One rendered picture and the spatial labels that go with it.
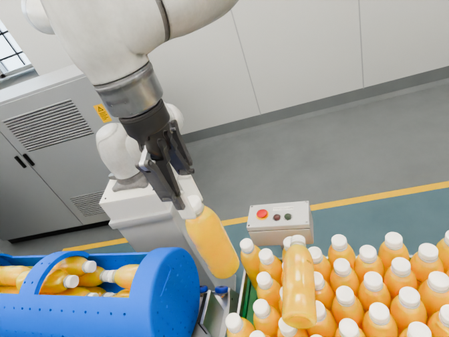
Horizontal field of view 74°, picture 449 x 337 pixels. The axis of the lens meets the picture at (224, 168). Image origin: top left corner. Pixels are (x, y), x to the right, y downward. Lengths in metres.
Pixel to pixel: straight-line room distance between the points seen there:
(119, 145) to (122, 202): 0.26
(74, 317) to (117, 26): 0.78
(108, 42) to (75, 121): 2.17
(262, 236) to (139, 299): 0.42
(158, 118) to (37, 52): 3.24
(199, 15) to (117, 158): 0.93
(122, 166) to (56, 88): 1.28
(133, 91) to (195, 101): 3.17
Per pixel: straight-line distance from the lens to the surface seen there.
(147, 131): 0.48
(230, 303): 1.05
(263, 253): 0.89
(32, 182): 3.24
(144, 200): 1.36
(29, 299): 1.12
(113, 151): 1.31
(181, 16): 0.46
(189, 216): 0.59
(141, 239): 1.57
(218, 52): 3.37
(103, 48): 0.43
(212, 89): 3.52
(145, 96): 0.45
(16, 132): 2.92
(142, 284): 0.84
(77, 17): 0.43
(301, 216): 0.98
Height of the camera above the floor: 1.82
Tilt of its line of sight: 35 degrees down
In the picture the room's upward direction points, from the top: 22 degrees counter-clockwise
